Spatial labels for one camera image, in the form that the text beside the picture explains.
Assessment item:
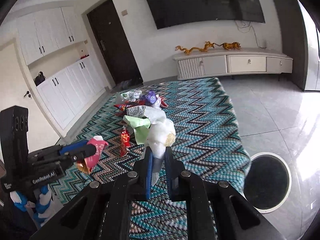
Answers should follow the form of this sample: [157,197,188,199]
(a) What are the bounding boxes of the white wall cabinet unit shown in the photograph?
[16,7,106,137]

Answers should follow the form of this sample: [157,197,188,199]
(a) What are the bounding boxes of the white plastic bag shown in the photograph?
[144,107,176,186]

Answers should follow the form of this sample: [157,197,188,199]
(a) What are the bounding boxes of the teal zigzag woven rug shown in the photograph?
[50,77,251,239]

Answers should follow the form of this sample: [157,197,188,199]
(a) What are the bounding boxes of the golden tiger figurine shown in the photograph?
[215,42,241,50]

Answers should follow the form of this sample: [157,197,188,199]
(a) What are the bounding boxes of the light green paper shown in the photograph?
[123,115,151,145]

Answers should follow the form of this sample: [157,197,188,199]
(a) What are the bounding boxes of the purple plastic bag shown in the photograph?
[139,90,162,108]

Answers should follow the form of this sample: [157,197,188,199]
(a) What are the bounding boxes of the large black wall television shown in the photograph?
[147,0,265,29]

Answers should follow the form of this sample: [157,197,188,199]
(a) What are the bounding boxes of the white low tv cabinet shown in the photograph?
[173,48,293,80]

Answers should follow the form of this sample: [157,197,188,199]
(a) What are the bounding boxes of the white printed wrapper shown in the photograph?
[120,90,142,102]

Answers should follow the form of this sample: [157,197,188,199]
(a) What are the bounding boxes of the grey printed snack packet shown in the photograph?
[126,105,146,118]

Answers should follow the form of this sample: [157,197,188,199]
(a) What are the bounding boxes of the pink and gold wrapper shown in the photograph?
[76,135,110,175]

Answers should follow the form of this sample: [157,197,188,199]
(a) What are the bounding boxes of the dark brown entrance door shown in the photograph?
[87,0,143,86]

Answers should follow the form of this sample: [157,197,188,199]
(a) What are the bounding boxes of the grey double-door refrigerator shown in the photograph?
[273,0,319,91]

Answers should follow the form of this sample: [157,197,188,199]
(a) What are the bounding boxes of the red snack wrapper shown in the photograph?
[120,126,131,157]

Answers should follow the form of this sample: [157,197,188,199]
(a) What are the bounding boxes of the white round trash bin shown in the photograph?
[243,152,292,214]

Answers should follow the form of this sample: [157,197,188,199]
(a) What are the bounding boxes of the black bag on shelf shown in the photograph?
[34,72,46,86]

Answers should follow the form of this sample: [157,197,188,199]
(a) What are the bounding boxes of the golden dragon figurine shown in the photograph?
[175,41,214,55]

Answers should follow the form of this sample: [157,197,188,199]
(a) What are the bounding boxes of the shoes by door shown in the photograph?
[118,79,141,90]

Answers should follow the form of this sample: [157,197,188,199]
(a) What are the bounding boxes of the tv power cable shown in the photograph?
[234,19,268,49]

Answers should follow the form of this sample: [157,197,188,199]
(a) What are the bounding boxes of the blue white gloved hand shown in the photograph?
[10,185,55,226]

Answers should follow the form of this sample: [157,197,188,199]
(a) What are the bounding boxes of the wall light switch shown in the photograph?
[121,10,128,16]

